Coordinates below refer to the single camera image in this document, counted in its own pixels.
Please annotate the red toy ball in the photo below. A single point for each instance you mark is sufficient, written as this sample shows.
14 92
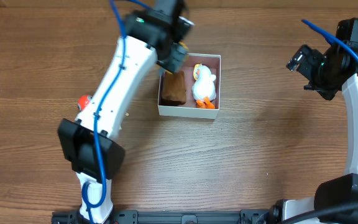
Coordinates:
83 102

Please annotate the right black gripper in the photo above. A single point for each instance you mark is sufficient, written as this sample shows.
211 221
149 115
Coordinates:
308 73

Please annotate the brown plush toy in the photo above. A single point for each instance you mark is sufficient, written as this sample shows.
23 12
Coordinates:
173 88

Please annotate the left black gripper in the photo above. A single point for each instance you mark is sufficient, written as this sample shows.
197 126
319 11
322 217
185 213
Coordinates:
173 62

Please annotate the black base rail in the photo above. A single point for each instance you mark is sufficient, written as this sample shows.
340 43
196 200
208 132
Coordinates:
244 216

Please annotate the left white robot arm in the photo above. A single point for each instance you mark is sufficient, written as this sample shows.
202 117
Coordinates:
148 38

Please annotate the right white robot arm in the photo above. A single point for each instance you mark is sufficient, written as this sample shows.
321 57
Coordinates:
335 201

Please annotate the white plush duck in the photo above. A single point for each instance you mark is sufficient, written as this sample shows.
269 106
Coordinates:
204 90

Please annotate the white cardboard box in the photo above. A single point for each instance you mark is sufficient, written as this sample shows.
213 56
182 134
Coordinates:
189 109

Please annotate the yellow toy truck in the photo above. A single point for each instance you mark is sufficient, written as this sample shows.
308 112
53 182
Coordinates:
184 46

